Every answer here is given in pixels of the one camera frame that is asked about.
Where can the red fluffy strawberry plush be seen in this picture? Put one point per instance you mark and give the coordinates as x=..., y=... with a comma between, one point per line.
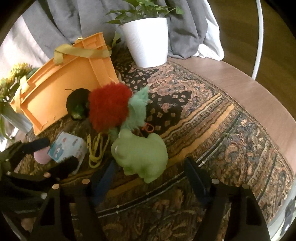
x=115, y=107

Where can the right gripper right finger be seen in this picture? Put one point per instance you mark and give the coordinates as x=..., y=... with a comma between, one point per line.
x=213, y=196

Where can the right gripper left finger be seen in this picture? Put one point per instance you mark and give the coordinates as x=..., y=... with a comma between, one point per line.
x=92, y=194

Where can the black green round plush ball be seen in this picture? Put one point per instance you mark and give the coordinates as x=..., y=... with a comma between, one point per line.
x=77, y=104

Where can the blue white tissue pack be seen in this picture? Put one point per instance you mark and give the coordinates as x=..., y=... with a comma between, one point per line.
x=67, y=145

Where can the patterned oriental rug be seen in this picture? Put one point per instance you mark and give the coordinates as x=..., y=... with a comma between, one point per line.
x=235, y=130

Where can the potted green plant white pot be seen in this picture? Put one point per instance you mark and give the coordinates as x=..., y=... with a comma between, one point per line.
x=145, y=29

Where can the green frog plush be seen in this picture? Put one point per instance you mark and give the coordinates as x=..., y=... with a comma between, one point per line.
x=146, y=157

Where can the yellow strap keychain toy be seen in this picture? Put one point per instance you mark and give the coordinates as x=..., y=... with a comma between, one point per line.
x=98, y=146

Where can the orange plastic storage crate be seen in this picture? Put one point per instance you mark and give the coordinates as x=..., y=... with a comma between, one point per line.
x=85, y=64

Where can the beige sheer curtain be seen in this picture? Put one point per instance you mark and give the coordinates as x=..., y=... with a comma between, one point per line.
x=19, y=46

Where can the white floor lamp pole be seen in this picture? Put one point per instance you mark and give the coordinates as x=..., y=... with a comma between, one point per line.
x=260, y=40

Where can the sunflower bouquet in vase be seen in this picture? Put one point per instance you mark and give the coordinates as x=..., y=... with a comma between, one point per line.
x=12, y=87

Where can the pink oval sponge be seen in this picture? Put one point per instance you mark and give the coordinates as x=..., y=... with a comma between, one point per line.
x=41, y=156

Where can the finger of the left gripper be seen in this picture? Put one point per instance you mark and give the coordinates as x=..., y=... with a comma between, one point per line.
x=20, y=149
x=63, y=169

